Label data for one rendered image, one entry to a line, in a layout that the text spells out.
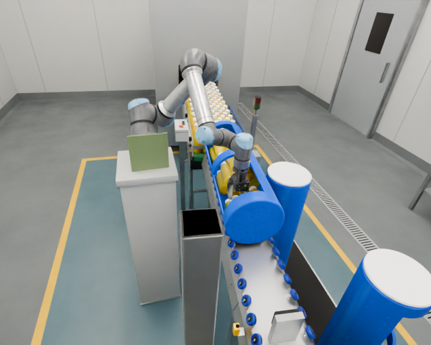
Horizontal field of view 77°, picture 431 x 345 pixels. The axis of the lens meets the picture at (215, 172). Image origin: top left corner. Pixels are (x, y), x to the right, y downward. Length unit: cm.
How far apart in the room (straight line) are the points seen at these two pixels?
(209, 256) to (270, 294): 88
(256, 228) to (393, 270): 60
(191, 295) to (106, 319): 186
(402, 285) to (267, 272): 54
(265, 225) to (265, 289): 28
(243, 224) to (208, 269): 86
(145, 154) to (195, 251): 111
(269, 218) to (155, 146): 68
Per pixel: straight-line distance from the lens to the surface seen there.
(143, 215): 164
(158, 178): 147
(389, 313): 140
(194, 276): 45
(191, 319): 56
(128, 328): 226
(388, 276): 140
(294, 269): 241
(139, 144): 145
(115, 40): 605
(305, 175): 182
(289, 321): 107
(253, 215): 126
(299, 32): 695
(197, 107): 121
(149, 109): 156
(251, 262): 136
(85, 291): 251
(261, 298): 126
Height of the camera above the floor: 198
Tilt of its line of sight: 34 degrees down
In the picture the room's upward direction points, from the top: 3 degrees clockwise
